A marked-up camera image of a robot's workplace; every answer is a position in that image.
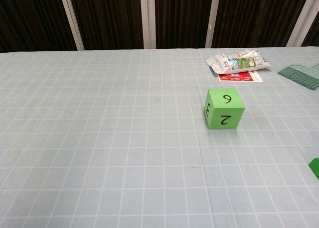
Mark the small green block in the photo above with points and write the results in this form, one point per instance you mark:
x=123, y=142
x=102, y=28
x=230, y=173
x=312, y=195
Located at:
x=315, y=168

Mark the light blue checked tablecloth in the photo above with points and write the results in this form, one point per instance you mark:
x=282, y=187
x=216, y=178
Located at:
x=99, y=138

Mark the crumpled white snack bag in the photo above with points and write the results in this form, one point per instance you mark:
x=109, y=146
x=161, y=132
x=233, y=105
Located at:
x=239, y=63

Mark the white partition post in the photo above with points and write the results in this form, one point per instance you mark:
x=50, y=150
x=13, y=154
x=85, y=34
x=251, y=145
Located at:
x=301, y=21
x=212, y=21
x=147, y=19
x=72, y=26

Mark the green hand brush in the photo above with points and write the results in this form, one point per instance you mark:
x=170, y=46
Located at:
x=299, y=76

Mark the red and white card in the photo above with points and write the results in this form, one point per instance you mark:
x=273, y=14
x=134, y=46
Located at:
x=239, y=77

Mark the green numbered cube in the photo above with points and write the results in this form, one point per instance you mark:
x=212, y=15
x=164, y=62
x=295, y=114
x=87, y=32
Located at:
x=224, y=113

